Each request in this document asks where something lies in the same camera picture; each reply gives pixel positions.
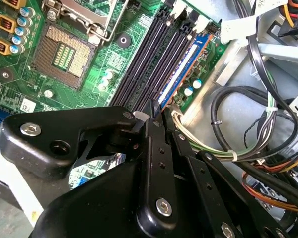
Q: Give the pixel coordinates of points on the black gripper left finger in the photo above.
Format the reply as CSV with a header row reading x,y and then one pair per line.
x,y
49,134

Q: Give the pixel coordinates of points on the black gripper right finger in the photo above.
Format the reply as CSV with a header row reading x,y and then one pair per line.
x,y
213,196

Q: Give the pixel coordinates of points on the blue RAM stick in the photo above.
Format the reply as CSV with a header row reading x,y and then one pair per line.
x,y
186,67

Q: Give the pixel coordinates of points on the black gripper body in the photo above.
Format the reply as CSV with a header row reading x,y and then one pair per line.
x,y
104,205

